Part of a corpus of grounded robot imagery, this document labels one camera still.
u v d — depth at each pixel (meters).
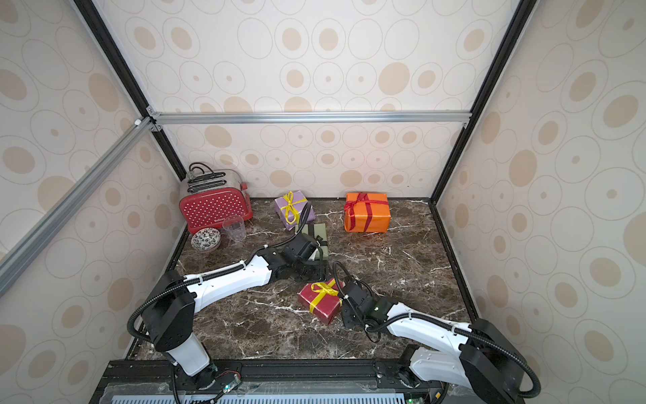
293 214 1.04
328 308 0.80
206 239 1.03
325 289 0.82
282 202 1.10
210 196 0.97
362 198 1.06
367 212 1.01
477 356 0.41
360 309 0.63
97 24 0.69
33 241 0.54
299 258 0.66
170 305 0.49
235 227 1.06
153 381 0.73
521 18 0.68
